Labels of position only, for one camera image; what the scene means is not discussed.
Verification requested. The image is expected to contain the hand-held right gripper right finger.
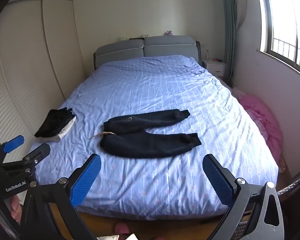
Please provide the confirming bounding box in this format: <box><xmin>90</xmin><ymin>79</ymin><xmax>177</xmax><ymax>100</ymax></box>
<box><xmin>202</xmin><ymin>154</ymin><xmax>285</xmax><ymax>240</ymax></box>

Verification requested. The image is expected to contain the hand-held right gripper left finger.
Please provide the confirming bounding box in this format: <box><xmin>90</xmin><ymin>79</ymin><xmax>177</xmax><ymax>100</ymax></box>
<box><xmin>20</xmin><ymin>154</ymin><xmax>102</xmax><ymax>240</ymax></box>

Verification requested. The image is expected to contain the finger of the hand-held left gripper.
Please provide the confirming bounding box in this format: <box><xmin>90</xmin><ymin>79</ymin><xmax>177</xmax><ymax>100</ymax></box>
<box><xmin>0</xmin><ymin>135</ymin><xmax>25</xmax><ymax>166</ymax></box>
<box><xmin>22</xmin><ymin>143</ymin><xmax>51</xmax><ymax>172</ymax></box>

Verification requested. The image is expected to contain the dark knitted sweater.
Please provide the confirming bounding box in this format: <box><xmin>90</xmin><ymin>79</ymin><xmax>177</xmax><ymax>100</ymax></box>
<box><xmin>89</xmin><ymin>109</ymin><xmax>202</xmax><ymax>159</ymax></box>

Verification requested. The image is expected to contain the person's left hand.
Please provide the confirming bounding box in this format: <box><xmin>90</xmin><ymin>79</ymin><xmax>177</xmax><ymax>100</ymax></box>
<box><xmin>10</xmin><ymin>194</ymin><xmax>24</xmax><ymax>223</ymax></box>

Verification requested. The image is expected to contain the stack of folded dark clothes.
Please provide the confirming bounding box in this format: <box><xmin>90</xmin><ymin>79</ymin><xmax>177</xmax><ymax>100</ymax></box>
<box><xmin>34</xmin><ymin>108</ymin><xmax>77</xmax><ymax>142</ymax></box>

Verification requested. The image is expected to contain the pink slipper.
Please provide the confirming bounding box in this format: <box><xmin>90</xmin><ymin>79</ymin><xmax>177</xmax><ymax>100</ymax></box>
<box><xmin>114</xmin><ymin>222</ymin><xmax>130</xmax><ymax>235</ymax></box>

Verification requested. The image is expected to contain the white paper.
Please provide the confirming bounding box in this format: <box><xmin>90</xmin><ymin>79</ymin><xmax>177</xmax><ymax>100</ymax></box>
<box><xmin>96</xmin><ymin>233</ymin><xmax>140</xmax><ymax>240</ymax></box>

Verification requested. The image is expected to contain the dark ribbed pole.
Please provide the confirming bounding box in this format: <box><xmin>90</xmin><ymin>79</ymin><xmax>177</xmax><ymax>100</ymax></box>
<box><xmin>276</xmin><ymin>166</ymin><xmax>300</xmax><ymax>197</ymax></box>

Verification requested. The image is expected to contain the pink blanket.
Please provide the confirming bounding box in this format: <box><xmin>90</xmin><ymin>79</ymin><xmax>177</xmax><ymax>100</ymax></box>
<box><xmin>231</xmin><ymin>87</ymin><xmax>283</xmax><ymax>173</ymax></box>

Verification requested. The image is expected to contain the white slatted wardrobe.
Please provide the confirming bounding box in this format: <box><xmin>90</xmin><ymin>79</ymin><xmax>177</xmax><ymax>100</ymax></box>
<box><xmin>0</xmin><ymin>0</ymin><xmax>87</xmax><ymax>160</ymax></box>

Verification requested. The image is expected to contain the white nightstand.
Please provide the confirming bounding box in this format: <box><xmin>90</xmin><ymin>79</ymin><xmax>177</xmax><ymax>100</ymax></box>
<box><xmin>202</xmin><ymin>59</ymin><xmax>227</xmax><ymax>78</ymax></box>

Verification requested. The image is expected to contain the bed with blue checked sheet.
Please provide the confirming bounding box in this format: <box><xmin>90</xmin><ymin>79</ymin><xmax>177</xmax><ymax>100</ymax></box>
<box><xmin>30</xmin><ymin>55</ymin><xmax>279</xmax><ymax>222</ymax></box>

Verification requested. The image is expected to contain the grey padded headboard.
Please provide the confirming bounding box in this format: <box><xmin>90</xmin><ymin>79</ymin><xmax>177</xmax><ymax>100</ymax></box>
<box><xmin>93</xmin><ymin>35</ymin><xmax>203</xmax><ymax>71</ymax></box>

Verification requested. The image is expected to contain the green curtain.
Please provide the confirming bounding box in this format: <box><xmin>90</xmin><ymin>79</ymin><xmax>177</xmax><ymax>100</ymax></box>
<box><xmin>220</xmin><ymin>0</ymin><xmax>243</xmax><ymax>87</ymax></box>

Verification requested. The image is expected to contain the window with metal bars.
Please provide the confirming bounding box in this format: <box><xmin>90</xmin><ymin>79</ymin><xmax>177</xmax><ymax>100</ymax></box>
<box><xmin>256</xmin><ymin>0</ymin><xmax>300</xmax><ymax>80</ymax></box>

